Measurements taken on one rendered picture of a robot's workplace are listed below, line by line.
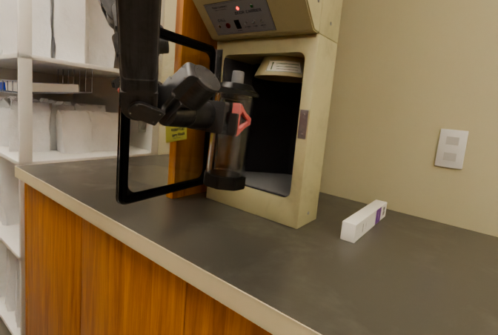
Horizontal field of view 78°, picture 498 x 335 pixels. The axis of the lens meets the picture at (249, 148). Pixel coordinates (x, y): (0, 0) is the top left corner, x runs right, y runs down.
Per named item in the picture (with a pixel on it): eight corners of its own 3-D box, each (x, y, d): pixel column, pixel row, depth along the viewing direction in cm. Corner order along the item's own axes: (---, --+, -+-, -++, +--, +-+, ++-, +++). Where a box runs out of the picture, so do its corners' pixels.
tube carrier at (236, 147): (221, 173, 81) (232, 92, 79) (255, 183, 75) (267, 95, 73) (191, 177, 72) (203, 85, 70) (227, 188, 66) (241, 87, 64)
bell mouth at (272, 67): (275, 82, 100) (277, 64, 99) (327, 84, 89) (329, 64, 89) (241, 75, 86) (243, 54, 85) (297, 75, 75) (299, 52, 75)
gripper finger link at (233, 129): (235, 104, 73) (207, 99, 65) (260, 107, 69) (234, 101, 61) (231, 133, 73) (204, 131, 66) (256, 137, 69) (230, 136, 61)
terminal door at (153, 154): (206, 183, 93) (216, 47, 88) (117, 207, 67) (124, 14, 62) (204, 183, 93) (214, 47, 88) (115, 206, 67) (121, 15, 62)
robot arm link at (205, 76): (124, 80, 55) (124, 114, 50) (159, 33, 50) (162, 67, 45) (180, 105, 63) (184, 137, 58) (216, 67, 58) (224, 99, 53)
